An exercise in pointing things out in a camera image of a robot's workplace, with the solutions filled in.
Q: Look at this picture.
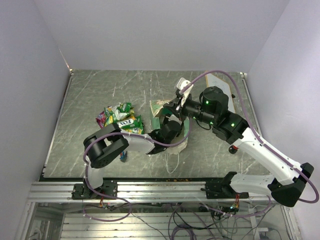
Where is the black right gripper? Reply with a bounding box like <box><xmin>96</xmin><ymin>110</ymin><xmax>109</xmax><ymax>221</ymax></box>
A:
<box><xmin>163</xmin><ymin>93</ymin><xmax>217</xmax><ymax>126</ymax></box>

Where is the green patterned paper bag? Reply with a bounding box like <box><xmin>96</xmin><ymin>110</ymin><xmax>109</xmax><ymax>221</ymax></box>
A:
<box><xmin>146</xmin><ymin>98</ymin><xmax>192</xmax><ymax>175</ymax></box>

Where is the yellow green snack packet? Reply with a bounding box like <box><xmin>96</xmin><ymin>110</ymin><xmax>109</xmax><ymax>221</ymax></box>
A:
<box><xmin>103</xmin><ymin>102</ymin><xmax>135</xmax><ymax>126</ymax></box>
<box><xmin>117</xmin><ymin>114</ymin><xmax>144</xmax><ymax>135</ymax></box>

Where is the blue snack packet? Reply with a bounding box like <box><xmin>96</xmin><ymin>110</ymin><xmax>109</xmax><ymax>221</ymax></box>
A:
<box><xmin>119</xmin><ymin>150</ymin><xmax>128</xmax><ymax>163</ymax></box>

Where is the purple Fox's berries candy bag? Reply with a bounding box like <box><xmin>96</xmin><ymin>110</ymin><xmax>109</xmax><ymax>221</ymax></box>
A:
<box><xmin>95</xmin><ymin>111</ymin><xmax>106</xmax><ymax>129</ymax></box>

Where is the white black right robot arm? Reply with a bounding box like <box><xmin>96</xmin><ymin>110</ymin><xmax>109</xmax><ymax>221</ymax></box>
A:
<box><xmin>163</xmin><ymin>86</ymin><xmax>314</xmax><ymax>207</ymax></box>

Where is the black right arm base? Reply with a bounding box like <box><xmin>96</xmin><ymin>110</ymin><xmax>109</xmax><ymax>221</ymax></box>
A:
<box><xmin>200</xmin><ymin>178</ymin><xmax>237</xmax><ymax>199</ymax></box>

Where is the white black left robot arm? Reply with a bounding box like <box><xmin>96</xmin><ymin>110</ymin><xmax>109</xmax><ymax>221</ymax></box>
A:
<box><xmin>83</xmin><ymin>115</ymin><xmax>184</xmax><ymax>199</ymax></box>

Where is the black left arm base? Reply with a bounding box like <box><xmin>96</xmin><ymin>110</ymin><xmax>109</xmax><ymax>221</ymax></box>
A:
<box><xmin>71</xmin><ymin>180</ymin><xmax>118</xmax><ymax>200</ymax></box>

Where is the yellow framed whiteboard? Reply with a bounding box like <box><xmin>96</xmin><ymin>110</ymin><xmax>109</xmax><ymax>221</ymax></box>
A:
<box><xmin>205</xmin><ymin>73</ymin><xmax>236</xmax><ymax>113</ymax></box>

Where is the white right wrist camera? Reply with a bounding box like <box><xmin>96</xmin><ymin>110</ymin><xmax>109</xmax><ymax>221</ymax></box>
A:
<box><xmin>176</xmin><ymin>77</ymin><xmax>194</xmax><ymax>107</ymax></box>

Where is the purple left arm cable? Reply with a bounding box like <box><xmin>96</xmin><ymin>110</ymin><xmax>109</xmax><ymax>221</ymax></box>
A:
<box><xmin>82</xmin><ymin>117</ymin><xmax>193</xmax><ymax>222</ymax></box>

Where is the aluminium frame rail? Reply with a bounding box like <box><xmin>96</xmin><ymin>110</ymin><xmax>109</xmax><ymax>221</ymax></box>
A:
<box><xmin>26</xmin><ymin>180</ymin><xmax>291</xmax><ymax>203</ymax></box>

